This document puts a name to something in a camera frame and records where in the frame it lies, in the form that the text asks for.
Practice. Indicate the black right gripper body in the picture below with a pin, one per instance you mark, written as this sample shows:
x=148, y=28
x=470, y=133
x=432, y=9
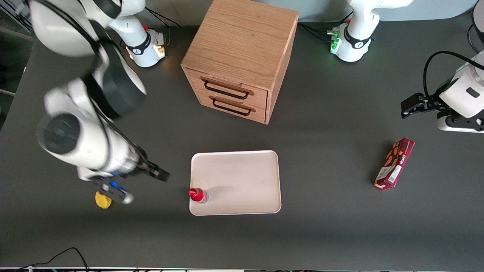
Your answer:
x=147, y=167

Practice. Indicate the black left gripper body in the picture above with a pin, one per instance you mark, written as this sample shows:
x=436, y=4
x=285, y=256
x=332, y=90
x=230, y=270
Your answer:
x=430, y=104

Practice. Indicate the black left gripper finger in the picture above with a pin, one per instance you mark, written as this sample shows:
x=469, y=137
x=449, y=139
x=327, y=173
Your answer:
x=412, y=112
x=413, y=101

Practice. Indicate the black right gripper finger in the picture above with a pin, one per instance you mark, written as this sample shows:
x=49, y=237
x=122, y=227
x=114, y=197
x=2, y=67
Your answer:
x=162, y=172
x=160, y=176

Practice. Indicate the red coke bottle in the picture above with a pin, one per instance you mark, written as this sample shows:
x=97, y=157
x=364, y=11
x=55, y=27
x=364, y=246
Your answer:
x=198, y=195

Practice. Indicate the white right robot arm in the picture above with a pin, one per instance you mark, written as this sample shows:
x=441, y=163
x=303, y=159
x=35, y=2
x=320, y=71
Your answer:
x=87, y=143

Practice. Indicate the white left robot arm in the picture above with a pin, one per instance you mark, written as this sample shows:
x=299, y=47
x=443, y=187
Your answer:
x=359, y=26

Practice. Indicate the beige plastic tray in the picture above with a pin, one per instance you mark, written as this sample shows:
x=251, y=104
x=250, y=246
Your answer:
x=242, y=177

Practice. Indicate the red snack box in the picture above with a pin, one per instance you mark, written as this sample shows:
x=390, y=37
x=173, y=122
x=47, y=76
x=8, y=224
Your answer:
x=395, y=164

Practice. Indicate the yellow lemon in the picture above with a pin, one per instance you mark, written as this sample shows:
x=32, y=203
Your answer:
x=102, y=203

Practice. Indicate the wooden drawer cabinet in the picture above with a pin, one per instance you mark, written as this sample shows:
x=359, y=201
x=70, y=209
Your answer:
x=242, y=37

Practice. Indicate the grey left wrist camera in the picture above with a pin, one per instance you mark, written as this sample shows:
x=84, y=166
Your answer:
x=455, y=127

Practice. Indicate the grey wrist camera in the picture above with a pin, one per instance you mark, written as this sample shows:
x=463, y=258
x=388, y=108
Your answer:
x=117, y=190
x=455, y=127

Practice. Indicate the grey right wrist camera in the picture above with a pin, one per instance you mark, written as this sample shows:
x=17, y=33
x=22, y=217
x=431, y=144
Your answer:
x=117, y=190

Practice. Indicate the grey metal frame rail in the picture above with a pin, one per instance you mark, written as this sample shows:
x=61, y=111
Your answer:
x=13, y=15

